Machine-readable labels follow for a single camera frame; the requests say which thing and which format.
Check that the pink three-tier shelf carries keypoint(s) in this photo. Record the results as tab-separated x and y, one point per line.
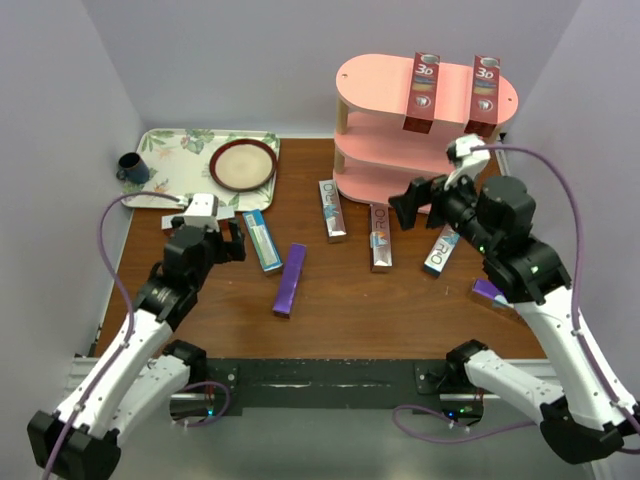
375	158

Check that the red toothpaste box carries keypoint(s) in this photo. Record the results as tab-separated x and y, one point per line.
221	218
484	96
421	101

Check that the brown rimmed beige plate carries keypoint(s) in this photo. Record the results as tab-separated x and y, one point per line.
243	165

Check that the purple toothpaste box right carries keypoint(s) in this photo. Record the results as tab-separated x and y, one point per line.
485	293

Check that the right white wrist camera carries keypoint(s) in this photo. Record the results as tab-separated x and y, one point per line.
468	156

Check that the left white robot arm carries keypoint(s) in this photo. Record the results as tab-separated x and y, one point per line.
83	437

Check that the silver toothpaste box left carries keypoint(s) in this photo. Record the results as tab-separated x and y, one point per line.
332	211

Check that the silver toothpaste box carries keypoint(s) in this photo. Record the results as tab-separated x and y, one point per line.
441	252
332	211
379	238

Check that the dark blue mug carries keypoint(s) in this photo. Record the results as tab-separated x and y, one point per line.
131	167

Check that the floral serving tray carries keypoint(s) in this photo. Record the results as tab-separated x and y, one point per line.
178	160

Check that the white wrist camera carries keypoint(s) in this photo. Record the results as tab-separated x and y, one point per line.
468	156
200	207

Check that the silver toothpaste box middle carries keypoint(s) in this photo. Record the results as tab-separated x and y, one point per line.
379	238

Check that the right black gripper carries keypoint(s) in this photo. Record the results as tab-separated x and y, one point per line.
420	193

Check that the purple toothpaste box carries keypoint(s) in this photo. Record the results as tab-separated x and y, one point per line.
485	293
284	300

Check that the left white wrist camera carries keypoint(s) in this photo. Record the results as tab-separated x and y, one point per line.
200	207

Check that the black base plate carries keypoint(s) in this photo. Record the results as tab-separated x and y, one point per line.
346	384

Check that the silver toothpaste box right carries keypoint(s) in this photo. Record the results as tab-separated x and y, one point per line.
441	252

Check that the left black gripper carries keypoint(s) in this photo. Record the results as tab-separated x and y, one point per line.
228	251

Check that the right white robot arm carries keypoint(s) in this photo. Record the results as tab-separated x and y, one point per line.
577	418

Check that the blue toothpaste box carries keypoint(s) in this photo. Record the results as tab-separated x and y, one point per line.
268	255

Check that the purple toothpaste box centre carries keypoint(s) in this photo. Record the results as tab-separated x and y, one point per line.
284	300

